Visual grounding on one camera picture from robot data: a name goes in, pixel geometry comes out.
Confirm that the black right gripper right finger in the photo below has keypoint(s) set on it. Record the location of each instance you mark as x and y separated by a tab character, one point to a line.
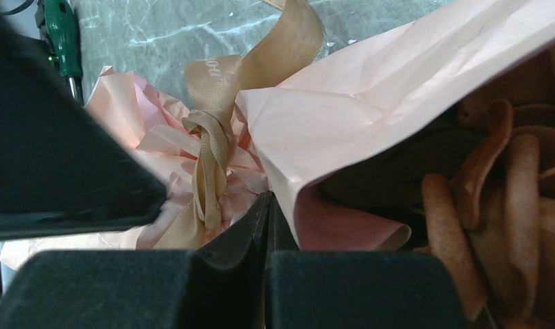
354	289

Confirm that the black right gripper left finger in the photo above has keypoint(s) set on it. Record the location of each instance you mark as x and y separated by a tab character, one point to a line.
216	286

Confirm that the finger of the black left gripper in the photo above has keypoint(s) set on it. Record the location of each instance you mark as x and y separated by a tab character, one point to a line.
61	172

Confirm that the brown ribbon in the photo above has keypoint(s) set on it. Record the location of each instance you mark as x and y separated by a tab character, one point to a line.
213	84

